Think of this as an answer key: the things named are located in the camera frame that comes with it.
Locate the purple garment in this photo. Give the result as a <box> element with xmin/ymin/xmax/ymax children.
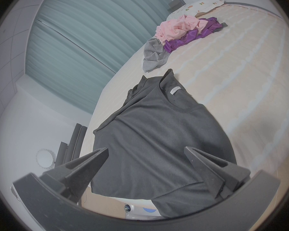
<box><xmin>164</xmin><ymin>17</ymin><xmax>223</xmax><ymax>54</ymax></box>

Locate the grey bedside table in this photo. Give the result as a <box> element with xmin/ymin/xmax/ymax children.
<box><xmin>169</xmin><ymin>0</ymin><xmax>182</xmax><ymax>11</ymax></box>

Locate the round mirror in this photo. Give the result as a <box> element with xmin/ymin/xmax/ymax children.
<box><xmin>35</xmin><ymin>149</ymin><xmax>55</xmax><ymax>169</ymax></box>

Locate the bed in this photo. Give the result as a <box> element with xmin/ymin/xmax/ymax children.
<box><xmin>78</xmin><ymin>0</ymin><xmax>289</xmax><ymax>219</ymax></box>

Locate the black chest of drawers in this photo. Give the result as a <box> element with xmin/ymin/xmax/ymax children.
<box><xmin>55</xmin><ymin>123</ymin><xmax>88</xmax><ymax>166</ymax></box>

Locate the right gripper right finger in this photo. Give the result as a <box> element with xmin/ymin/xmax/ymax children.
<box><xmin>184</xmin><ymin>146</ymin><xmax>251</xmax><ymax>200</ymax></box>

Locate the blue-green curtain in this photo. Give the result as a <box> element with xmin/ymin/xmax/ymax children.
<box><xmin>37</xmin><ymin>0</ymin><xmax>174</xmax><ymax>74</ymax></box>
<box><xmin>25</xmin><ymin>20</ymin><xmax>117</xmax><ymax>115</ymax></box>

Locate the pink garment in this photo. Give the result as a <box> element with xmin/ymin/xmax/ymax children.
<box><xmin>155</xmin><ymin>15</ymin><xmax>200</xmax><ymax>45</ymax></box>

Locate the black T-shirt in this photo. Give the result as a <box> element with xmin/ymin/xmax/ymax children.
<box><xmin>90</xmin><ymin>68</ymin><xmax>238</xmax><ymax>218</ymax></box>

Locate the white printed pillow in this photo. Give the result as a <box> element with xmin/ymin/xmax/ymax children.
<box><xmin>166</xmin><ymin>0</ymin><xmax>226</xmax><ymax>21</ymax></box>

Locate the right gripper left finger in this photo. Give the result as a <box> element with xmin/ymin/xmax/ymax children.
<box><xmin>40</xmin><ymin>147</ymin><xmax>110</xmax><ymax>204</ymax></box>

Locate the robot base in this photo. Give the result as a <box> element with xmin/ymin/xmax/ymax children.
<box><xmin>123</xmin><ymin>202</ymin><xmax>163</xmax><ymax>220</ymax></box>

